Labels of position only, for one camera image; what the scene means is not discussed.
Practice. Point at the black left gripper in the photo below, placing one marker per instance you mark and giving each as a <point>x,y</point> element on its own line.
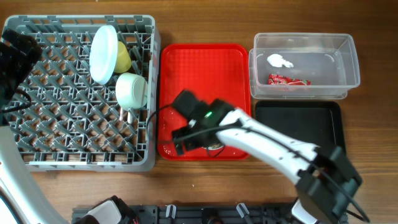
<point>22,65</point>

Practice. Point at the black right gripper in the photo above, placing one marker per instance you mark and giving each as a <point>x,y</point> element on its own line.
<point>192,142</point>

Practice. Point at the light blue food bowl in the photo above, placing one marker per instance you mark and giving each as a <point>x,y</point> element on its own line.
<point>214,147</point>

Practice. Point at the white plastic spoon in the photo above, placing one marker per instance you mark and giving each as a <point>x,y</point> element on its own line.
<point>129,118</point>

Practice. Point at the pink plastic fork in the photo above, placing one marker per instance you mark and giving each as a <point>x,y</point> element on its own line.
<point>121,113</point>

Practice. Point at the light blue plate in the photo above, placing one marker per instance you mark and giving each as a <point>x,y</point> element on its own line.
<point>103,54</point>

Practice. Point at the yellow plastic cup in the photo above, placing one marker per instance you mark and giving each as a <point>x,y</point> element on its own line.
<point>123,60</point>

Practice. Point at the red candy wrapper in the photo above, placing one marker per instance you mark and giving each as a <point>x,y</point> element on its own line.
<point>275,79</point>

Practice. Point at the white napkin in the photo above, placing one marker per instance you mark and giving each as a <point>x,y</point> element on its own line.
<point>278,61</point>

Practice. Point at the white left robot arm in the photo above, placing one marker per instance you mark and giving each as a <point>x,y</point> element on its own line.
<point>16,179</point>

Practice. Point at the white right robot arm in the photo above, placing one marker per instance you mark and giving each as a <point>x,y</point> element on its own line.
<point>324,177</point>

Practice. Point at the grey dishwasher rack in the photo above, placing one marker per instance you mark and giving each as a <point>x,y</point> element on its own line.
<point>73,122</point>

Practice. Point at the red plastic tray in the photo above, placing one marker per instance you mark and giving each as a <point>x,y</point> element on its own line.
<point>210,71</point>

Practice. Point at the black plastic tray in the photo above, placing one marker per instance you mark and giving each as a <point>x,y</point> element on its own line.
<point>318,122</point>

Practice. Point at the clear plastic bin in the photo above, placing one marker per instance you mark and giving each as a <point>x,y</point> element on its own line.
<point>329,61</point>

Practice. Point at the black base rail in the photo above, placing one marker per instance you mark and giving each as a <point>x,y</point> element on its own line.
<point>264,214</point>

